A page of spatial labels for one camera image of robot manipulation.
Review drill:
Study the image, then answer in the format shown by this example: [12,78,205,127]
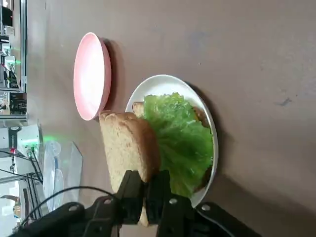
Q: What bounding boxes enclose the brown bread slice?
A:
[98,112,161,227]
[132,100,212,194]

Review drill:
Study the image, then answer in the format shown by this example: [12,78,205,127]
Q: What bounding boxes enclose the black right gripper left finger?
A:
[12,170,146,237]

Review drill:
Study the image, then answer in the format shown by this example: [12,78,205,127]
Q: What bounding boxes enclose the white round plate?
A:
[124,75,219,208]

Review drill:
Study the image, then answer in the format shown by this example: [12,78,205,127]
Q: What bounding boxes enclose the clear plastic container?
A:
[41,140,83,213]

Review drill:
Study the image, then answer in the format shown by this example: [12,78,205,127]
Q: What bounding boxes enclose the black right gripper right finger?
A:
[144,170,263,237]

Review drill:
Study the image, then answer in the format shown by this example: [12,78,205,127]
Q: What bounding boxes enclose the green lettuce leaf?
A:
[142,92,214,198]

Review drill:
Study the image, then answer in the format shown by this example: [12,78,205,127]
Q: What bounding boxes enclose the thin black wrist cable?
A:
[19,185,119,228]

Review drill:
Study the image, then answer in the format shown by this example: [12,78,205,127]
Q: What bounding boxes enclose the pink round plate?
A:
[73,33,112,121]

